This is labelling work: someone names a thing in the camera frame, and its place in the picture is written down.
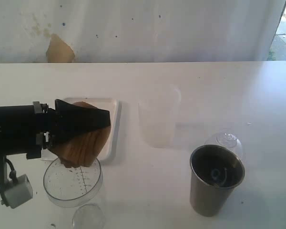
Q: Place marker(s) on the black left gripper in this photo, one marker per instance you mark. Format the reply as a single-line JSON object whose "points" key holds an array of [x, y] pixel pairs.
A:
{"points": [[67, 125]]}

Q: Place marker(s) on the brown wooden cup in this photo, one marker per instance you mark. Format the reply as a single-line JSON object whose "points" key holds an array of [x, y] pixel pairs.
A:
{"points": [[85, 156]]}

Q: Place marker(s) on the stainless steel tumbler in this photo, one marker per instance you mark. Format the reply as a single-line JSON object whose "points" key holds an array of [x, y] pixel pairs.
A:
{"points": [[215, 173]]}

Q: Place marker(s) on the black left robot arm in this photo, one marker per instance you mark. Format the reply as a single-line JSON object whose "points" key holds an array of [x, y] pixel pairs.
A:
{"points": [[12, 141]]}

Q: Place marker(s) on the clear graduated shaker cup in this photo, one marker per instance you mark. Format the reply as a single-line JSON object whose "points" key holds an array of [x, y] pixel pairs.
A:
{"points": [[78, 192]]}

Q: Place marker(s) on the white rectangular tray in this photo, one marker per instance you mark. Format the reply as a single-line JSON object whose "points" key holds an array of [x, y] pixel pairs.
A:
{"points": [[113, 107]]}

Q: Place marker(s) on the translucent plastic container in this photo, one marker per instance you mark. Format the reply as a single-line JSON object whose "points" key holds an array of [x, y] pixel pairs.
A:
{"points": [[158, 109]]}

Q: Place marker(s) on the clear dome strainer lid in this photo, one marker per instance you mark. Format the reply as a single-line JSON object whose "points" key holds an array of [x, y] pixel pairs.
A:
{"points": [[227, 140]]}

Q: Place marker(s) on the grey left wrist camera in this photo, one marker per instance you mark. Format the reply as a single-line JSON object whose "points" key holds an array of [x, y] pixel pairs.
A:
{"points": [[17, 193]]}

